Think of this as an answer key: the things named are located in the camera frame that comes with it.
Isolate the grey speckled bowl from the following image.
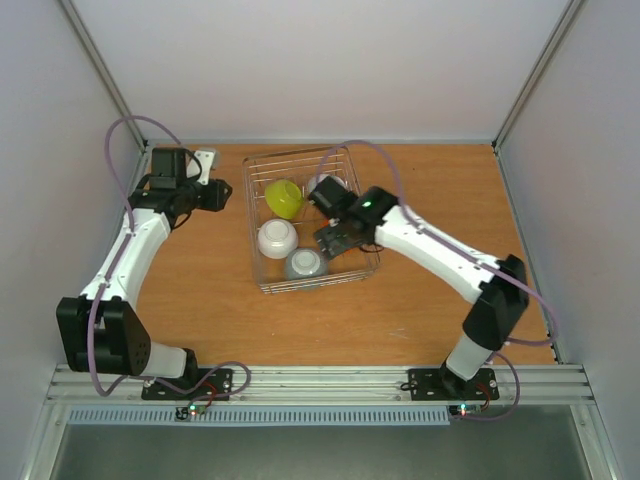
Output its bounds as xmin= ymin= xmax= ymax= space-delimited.
xmin=284 ymin=248 xmax=329 ymax=280

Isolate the white ceramic bowl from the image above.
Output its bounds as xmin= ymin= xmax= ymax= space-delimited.
xmin=307 ymin=173 xmax=346 ymax=194

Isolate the green white bowl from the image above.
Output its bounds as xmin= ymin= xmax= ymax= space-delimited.
xmin=265 ymin=179 xmax=304 ymax=220

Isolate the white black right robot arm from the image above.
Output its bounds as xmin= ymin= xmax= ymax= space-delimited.
xmin=307 ymin=174 xmax=529 ymax=398

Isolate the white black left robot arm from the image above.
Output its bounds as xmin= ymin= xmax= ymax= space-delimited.
xmin=56 ymin=147 xmax=233 ymax=398

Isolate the right small circuit board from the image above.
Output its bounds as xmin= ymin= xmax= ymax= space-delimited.
xmin=449 ymin=403 xmax=484 ymax=417

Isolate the small circuit board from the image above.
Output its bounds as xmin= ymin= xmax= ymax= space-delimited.
xmin=449 ymin=403 xmax=484 ymax=417
xmin=174 ymin=405 xmax=208 ymax=421

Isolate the left small circuit board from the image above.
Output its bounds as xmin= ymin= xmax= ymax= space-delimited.
xmin=174 ymin=405 xmax=208 ymax=421

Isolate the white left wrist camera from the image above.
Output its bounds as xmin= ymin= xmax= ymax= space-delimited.
xmin=187 ymin=149 xmax=220 ymax=185

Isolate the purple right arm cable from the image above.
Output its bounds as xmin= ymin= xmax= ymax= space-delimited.
xmin=316 ymin=140 xmax=560 ymax=420

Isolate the silver wire dish rack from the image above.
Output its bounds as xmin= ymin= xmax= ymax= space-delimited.
xmin=243 ymin=147 xmax=380 ymax=293

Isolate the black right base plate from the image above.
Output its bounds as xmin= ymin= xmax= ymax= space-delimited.
xmin=404 ymin=368 xmax=500 ymax=401

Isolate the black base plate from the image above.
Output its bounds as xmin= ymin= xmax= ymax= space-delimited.
xmin=404 ymin=368 xmax=500 ymax=401
xmin=141 ymin=368 xmax=234 ymax=401

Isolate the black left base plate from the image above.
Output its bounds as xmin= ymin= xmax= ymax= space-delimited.
xmin=141 ymin=368 xmax=234 ymax=401

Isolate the aluminium front rail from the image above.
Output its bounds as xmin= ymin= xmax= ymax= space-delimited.
xmin=45 ymin=365 xmax=595 ymax=405

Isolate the grey slotted cable duct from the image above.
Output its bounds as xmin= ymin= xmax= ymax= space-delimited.
xmin=67 ymin=406 xmax=450 ymax=427

